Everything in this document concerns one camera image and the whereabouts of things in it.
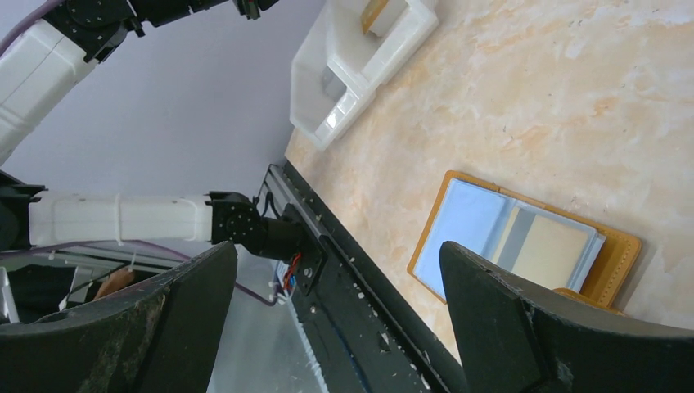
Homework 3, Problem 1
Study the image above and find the white divided plastic tray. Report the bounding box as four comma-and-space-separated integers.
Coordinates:
290, 0, 439, 151

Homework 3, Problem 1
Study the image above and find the tan leather card holder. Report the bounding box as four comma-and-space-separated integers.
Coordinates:
407, 170, 642, 310

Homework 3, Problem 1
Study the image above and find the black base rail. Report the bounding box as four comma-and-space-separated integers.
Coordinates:
264, 163, 466, 392

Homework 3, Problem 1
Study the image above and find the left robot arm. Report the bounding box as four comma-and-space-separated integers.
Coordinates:
1, 1, 308, 261

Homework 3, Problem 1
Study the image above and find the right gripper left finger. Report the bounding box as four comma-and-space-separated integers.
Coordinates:
1, 242, 237, 392

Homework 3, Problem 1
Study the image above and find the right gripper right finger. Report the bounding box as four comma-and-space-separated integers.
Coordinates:
439, 242, 693, 392

